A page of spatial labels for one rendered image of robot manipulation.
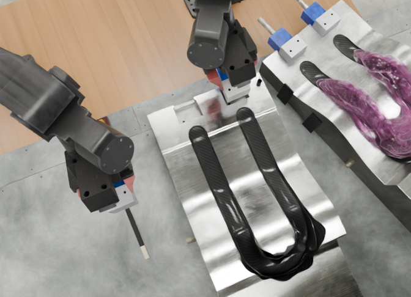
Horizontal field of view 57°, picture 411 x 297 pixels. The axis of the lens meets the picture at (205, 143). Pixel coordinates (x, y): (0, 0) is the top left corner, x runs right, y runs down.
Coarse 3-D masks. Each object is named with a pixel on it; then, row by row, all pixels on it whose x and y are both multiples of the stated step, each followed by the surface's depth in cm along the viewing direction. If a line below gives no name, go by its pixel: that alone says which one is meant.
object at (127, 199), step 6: (114, 186) 69; (120, 186) 68; (126, 186) 68; (120, 192) 68; (126, 192) 68; (132, 192) 70; (120, 198) 67; (126, 198) 67; (132, 198) 67; (120, 204) 67; (126, 204) 67; (132, 204) 70; (108, 210) 67; (114, 210) 68; (120, 210) 71
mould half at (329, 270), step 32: (256, 96) 80; (160, 128) 78; (224, 128) 78; (192, 160) 77; (224, 160) 77; (288, 160) 77; (192, 192) 75; (256, 192) 74; (320, 192) 72; (192, 224) 72; (224, 224) 71; (256, 224) 70; (288, 224) 69; (224, 256) 68; (320, 256) 75; (224, 288) 66; (256, 288) 73; (288, 288) 73; (320, 288) 73; (352, 288) 73
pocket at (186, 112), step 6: (192, 102) 81; (174, 108) 81; (180, 108) 81; (186, 108) 82; (192, 108) 82; (198, 108) 82; (180, 114) 82; (186, 114) 82; (192, 114) 82; (198, 114) 82; (180, 120) 81; (186, 120) 81
